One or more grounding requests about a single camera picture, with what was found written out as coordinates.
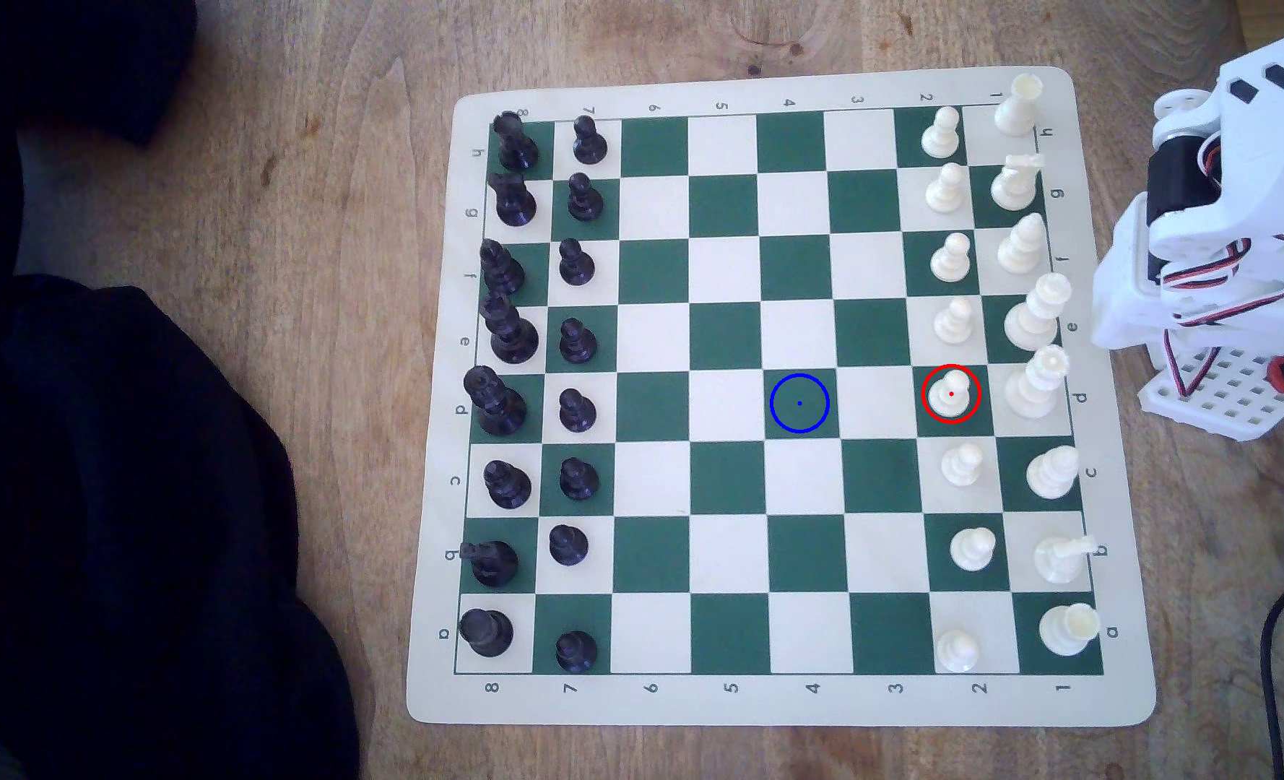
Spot white pawn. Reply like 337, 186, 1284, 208
933, 295, 976, 345
929, 369, 976, 420
924, 162, 969, 214
921, 106, 963, 160
941, 441, 986, 489
950, 526, 997, 573
930, 232, 973, 284
934, 628, 980, 675

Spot green and cream chess mat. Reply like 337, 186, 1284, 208
404, 65, 1158, 728

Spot black king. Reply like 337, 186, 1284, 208
480, 292, 540, 365

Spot black queen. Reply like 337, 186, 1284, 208
463, 365, 529, 438

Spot black bishop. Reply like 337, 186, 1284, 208
484, 460, 533, 511
478, 238, 526, 297

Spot black knight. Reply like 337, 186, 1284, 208
489, 171, 538, 228
460, 539, 520, 589

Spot black rook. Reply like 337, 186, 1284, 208
493, 110, 540, 173
459, 609, 514, 659

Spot white queen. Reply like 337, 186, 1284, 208
1002, 344, 1070, 420

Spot white king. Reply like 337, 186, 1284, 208
1004, 272, 1073, 352

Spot white bishop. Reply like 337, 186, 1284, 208
996, 212, 1051, 274
1026, 445, 1081, 501

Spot white knight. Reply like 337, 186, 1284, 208
989, 152, 1045, 212
1033, 534, 1098, 586

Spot white rook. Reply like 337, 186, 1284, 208
994, 72, 1043, 138
1038, 602, 1101, 658

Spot black cloth garment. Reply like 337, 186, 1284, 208
0, 0, 363, 780

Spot red white black servo wires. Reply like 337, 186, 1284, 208
1160, 240, 1255, 294
1162, 330, 1228, 400

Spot white perforated base plate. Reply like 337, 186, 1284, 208
1138, 344, 1284, 443

